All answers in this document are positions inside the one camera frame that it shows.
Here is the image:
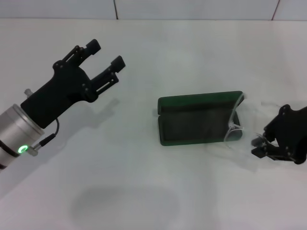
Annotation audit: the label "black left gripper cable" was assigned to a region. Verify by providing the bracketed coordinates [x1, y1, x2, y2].
[28, 118, 60, 156]

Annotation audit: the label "clear white glasses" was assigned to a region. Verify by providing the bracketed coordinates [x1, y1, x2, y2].
[224, 93, 283, 154]

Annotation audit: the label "green glasses case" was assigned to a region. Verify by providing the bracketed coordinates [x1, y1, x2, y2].
[157, 90, 245, 147]

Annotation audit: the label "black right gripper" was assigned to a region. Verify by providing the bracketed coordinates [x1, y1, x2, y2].
[251, 104, 307, 165]

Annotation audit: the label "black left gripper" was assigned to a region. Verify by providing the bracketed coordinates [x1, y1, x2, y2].
[20, 39, 127, 129]

